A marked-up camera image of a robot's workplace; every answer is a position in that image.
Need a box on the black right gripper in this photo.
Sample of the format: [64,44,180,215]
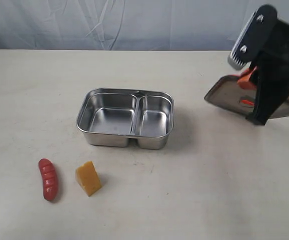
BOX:
[237,20,289,125]

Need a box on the dark transparent box lid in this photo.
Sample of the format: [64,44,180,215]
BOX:
[204,75,289,119]

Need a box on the yellow toy cheese wedge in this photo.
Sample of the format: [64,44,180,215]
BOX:
[75,161,102,197]

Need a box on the red toy sausage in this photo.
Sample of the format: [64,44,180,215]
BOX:
[38,158,59,202]

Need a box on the stainless steel lunch box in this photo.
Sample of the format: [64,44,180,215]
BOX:
[76,88,175,150]

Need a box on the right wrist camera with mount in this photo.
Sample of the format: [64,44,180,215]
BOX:
[227,4,278,71]

